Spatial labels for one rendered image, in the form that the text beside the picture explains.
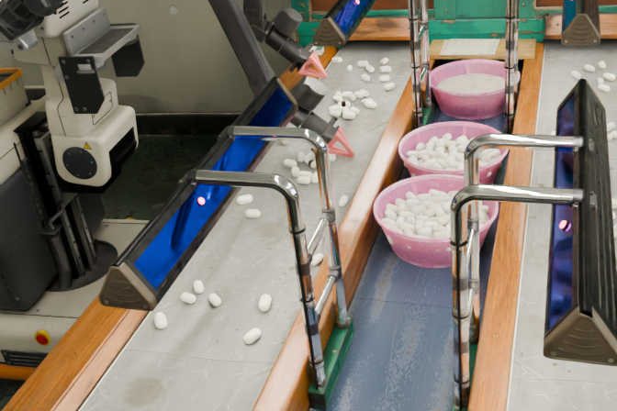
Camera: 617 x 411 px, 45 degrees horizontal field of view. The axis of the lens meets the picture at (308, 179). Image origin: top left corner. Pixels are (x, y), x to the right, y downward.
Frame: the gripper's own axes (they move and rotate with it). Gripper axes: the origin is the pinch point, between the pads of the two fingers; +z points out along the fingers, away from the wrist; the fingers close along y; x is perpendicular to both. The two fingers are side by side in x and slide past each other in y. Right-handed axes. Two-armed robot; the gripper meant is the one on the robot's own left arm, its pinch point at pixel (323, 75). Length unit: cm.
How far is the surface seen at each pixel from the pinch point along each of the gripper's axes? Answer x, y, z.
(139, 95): 136, 114, -68
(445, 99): -17.0, 1.9, 32.1
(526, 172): -35, -43, 50
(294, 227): -37, -112, 9
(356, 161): -6.4, -37.5, 19.5
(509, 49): -45, -15, 33
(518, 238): -35, -70, 50
